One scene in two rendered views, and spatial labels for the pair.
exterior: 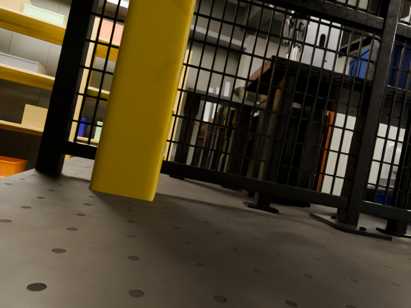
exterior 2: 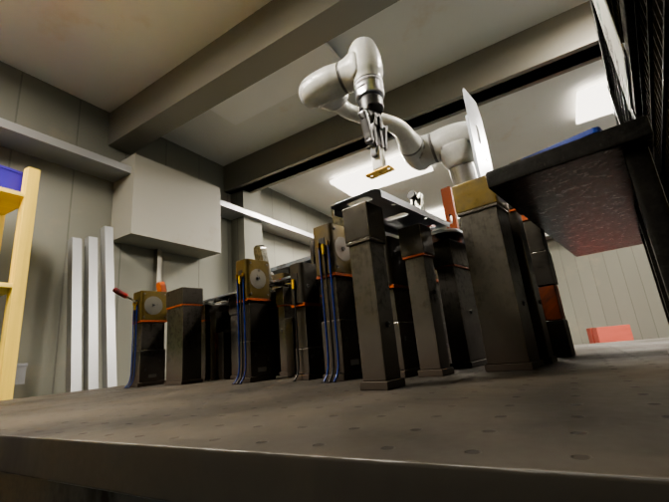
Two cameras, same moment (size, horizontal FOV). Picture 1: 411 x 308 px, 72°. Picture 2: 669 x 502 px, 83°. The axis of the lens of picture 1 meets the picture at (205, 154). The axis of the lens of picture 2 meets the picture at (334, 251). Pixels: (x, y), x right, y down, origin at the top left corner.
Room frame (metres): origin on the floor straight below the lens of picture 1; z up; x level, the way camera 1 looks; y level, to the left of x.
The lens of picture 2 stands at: (0.58, 0.53, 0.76)
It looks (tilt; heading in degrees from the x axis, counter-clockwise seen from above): 15 degrees up; 316
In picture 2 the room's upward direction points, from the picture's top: 5 degrees counter-clockwise
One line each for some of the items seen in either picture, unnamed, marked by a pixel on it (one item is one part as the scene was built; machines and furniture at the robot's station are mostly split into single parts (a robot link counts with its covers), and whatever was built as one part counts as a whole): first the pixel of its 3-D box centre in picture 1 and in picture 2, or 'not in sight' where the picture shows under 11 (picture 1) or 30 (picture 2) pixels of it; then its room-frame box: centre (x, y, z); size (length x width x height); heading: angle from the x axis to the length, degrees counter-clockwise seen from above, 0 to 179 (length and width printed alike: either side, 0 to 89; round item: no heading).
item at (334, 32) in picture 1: (319, 60); (482, 157); (0.91, -0.30, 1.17); 0.12 x 0.01 x 0.34; 97
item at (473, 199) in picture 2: (268, 140); (495, 271); (0.88, -0.18, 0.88); 0.08 x 0.08 x 0.36; 7
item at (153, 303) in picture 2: (200, 145); (145, 338); (2.19, 0.05, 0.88); 0.14 x 0.09 x 0.36; 97
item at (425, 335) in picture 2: (235, 147); (424, 298); (0.99, -0.10, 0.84); 0.05 x 0.05 x 0.29; 7
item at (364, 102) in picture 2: (298, 19); (371, 113); (1.19, -0.27, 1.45); 0.08 x 0.07 x 0.09; 98
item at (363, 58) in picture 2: not in sight; (361, 65); (1.21, -0.27, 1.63); 0.13 x 0.11 x 0.16; 20
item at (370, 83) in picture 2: not in sight; (369, 93); (1.19, -0.27, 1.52); 0.09 x 0.09 x 0.06
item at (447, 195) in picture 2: (326, 139); (460, 269); (1.09, -0.44, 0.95); 0.03 x 0.01 x 0.50; 7
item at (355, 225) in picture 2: (185, 136); (371, 292); (0.97, 0.08, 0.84); 0.05 x 0.05 x 0.29; 7
